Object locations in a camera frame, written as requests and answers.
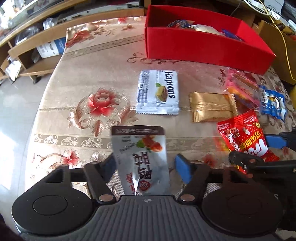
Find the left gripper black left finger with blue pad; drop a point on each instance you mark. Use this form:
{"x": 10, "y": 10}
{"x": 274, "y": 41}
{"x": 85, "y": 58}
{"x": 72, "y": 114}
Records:
{"x": 98, "y": 175}

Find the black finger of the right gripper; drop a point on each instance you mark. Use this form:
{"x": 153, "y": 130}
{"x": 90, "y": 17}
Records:
{"x": 254, "y": 167}

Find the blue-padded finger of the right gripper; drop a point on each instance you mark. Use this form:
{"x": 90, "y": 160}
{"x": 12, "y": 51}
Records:
{"x": 284, "y": 139}

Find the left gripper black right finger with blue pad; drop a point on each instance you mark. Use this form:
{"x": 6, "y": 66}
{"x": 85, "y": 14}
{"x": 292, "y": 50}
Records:
{"x": 194, "y": 176}

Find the red cola candy bag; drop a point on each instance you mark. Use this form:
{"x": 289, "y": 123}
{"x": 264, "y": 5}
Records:
{"x": 243, "y": 133}

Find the silver chicken snack pouch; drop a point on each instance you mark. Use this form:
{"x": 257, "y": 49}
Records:
{"x": 141, "y": 159}

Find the dark blue wafer packet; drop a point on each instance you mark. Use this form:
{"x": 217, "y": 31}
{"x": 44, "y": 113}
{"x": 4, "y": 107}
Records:
{"x": 231, "y": 35}

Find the clear bread bun packet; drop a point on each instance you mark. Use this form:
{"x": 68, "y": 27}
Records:
{"x": 205, "y": 29}

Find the blue-topped orange snack bag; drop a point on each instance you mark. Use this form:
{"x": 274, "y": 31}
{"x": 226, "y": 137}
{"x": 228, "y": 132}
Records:
{"x": 181, "y": 24}

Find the blue cartoon snack packet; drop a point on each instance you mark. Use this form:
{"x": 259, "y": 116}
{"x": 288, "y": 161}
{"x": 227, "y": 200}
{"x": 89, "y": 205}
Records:
{"x": 272, "y": 103}

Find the clear red-print snack pack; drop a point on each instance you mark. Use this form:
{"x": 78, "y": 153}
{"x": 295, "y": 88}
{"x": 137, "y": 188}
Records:
{"x": 243, "y": 88}

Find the gold foil snack packet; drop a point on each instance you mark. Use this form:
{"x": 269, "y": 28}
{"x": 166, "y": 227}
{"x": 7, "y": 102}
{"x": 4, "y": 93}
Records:
{"x": 212, "y": 106}

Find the white Kaprons wafer packet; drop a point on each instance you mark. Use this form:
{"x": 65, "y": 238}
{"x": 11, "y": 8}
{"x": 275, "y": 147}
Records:
{"x": 158, "y": 92}

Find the red cardboard box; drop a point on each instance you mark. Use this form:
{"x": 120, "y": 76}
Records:
{"x": 248, "y": 53}

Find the floral beige tablecloth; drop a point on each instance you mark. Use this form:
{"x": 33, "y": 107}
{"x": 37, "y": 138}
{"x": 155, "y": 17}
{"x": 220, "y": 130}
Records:
{"x": 94, "y": 87}

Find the brown cardboard box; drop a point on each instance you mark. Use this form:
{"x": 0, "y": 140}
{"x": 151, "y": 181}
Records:
{"x": 284, "y": 63}

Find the white blue carton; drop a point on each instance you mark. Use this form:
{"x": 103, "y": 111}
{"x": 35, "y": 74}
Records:
{"x": 53, "y": 48}

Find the wooden TV stand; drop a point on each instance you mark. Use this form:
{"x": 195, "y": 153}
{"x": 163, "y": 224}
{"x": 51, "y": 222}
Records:
{"x": 22, "y": 51}

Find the silver media player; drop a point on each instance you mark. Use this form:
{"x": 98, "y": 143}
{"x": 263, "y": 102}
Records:
{"x": 90, "y": 10}

